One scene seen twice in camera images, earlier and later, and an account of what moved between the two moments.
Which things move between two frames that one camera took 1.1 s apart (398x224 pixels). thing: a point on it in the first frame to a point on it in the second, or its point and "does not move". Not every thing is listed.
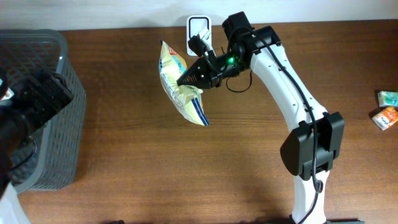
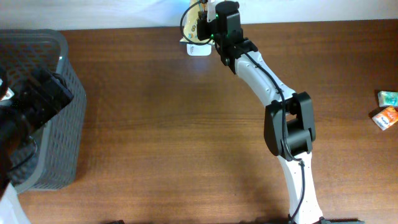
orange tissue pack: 386,118 does not move
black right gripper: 202,66 to 204,33
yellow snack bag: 186,99 to 189,25
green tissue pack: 387,99 does not move
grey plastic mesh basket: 50,158 does not move
